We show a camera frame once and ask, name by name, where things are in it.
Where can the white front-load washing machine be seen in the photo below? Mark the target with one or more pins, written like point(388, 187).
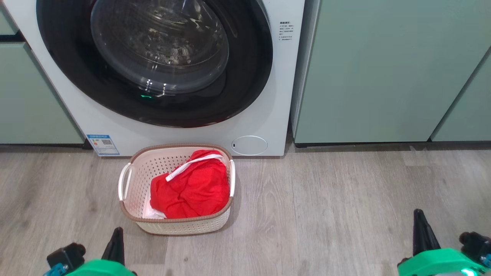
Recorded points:
point(268, 96)

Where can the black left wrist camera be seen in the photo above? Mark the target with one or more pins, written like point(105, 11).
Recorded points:
point(67, 255)

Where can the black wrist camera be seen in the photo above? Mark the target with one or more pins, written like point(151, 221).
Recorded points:
point(67, 255)
point(475, 245)

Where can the pale green cabinet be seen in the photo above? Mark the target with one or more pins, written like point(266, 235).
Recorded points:
point(30, 96)
point(368, 69)

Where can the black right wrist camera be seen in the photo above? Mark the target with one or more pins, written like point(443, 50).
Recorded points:
point(475, 245)

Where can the blue energy label sticker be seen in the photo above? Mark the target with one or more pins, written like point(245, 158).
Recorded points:
point(102, 144)

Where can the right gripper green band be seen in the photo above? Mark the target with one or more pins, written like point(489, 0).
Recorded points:
point(441, 264)

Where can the small pale green cabinet drawer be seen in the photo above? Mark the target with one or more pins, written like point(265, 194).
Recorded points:
point(7, 25)

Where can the pale green cabinet door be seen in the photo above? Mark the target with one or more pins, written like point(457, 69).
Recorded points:
point(468, 107)

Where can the printed text washer sticker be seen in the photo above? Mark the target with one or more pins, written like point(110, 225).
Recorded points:
point(286, 30)

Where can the cream perforated laundry basket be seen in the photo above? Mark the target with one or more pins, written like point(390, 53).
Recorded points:
point(142, 172)

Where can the round washer filter cover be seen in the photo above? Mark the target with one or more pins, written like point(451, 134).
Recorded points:
point(249, 145)

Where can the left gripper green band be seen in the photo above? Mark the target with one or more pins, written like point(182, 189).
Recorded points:
point(99, 269)

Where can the plain red garment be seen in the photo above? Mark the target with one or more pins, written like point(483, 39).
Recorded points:
point(180, 203)

